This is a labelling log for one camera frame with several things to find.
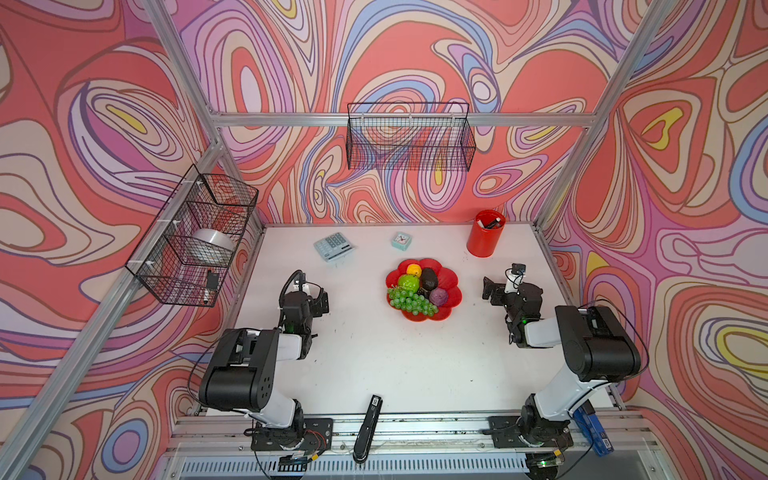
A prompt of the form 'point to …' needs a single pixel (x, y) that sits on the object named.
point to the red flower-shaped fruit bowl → (447, 280)
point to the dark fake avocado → (429, 279)
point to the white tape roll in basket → (210, 245)
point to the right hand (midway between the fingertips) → (499, 283)
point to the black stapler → (366, 433)
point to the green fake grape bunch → (411, 302)
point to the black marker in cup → (491, 224)
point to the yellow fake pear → (414, 269)
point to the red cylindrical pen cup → (485, 232)
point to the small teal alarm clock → (402, 240)
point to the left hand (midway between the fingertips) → (310, 289)
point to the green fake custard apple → (407, 282)
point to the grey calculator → (334, 246)
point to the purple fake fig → (438, 296)
